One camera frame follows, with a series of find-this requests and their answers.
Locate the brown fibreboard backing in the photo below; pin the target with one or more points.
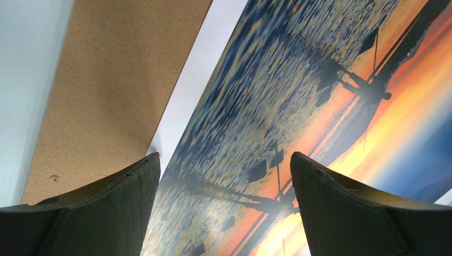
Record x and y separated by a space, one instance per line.
118 67

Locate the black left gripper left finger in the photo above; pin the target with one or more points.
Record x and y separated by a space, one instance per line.
107 217

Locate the sunset landscape photo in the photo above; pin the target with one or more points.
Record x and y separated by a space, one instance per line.
361 87

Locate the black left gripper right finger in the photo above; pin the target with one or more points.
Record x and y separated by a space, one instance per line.
342 216

